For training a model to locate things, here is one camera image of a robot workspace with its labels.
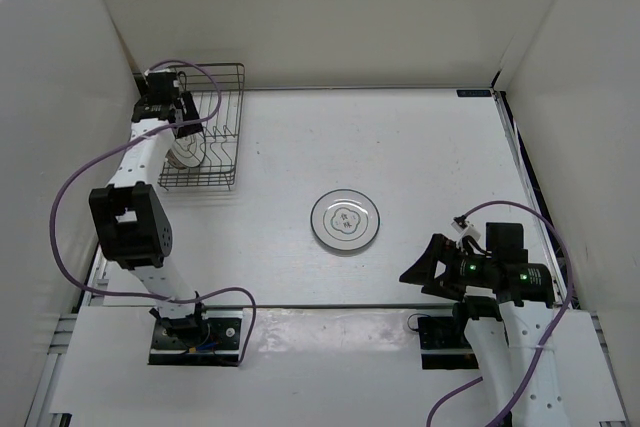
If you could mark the aluminium front rail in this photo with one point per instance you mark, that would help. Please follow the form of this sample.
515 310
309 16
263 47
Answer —
237 306

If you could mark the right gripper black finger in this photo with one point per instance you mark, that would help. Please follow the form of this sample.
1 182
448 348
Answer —
436 287
423 270

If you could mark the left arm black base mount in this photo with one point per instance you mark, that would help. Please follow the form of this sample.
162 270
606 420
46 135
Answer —
218 345

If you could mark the white foam front board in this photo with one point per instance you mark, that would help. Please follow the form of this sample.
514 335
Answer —
302 368

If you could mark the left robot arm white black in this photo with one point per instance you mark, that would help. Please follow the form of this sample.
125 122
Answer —
132 227

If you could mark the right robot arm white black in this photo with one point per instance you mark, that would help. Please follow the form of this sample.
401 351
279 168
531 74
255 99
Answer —
504 310

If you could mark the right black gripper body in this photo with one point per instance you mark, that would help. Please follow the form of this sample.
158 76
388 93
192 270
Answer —
463 269

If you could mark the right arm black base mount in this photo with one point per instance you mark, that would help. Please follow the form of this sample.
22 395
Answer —
442 344

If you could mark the white plate green flower pattern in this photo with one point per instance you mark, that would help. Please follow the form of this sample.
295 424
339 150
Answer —
345 221

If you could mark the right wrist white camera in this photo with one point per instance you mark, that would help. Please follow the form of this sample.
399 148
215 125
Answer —
465 229

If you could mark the metal wire dish rack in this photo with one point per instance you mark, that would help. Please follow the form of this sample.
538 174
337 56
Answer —
217 90

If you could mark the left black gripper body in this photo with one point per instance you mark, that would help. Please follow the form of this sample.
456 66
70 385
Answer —
179 105

